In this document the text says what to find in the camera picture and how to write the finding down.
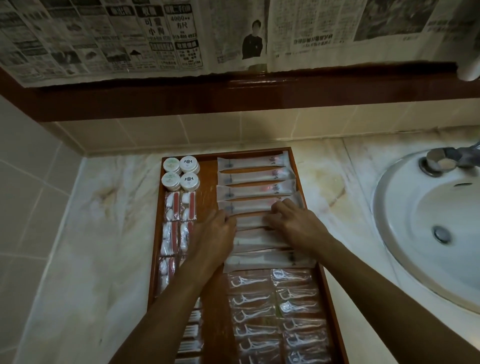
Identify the person's right hand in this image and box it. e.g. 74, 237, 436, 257
264, 198, 335, 258

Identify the person's left hand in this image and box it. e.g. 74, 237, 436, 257
188, 209, 238, 273

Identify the single white toothbrush sachet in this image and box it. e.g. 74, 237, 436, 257
234, 214, 272, 230

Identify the person's left forearm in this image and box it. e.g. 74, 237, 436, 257
108, 258, 223, 364

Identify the person's right forearm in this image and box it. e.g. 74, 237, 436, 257
313, 238, 480, 364

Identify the wooden tray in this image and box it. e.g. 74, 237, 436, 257
147, 147, 350, 364

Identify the row of toothbrush packets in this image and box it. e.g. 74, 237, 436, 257
215, 151, 318, 274

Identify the group of cotton swab packets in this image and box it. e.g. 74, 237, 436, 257
157, 191, 198, 298

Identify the group of floss pick packets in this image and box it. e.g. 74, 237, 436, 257
226, 268, 333, 364

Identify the stack of white comb packets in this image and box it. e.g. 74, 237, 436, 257
175, 296, 203, 364

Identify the white ceramic sink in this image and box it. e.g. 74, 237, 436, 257
373, 149, 480, 314

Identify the chrome sink drain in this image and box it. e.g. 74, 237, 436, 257
433, 225, 453, 245

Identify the chrome faucet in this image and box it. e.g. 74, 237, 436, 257
419, 140, 480, 178

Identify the newspaper sheet with large photo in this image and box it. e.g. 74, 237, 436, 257
265, 0, 480, 73

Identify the newspaper sheet with small adverts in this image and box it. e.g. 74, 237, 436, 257
0, 0, 270, 89

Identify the brown wooden frame ledge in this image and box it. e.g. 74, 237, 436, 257
0, 61, 480, 123

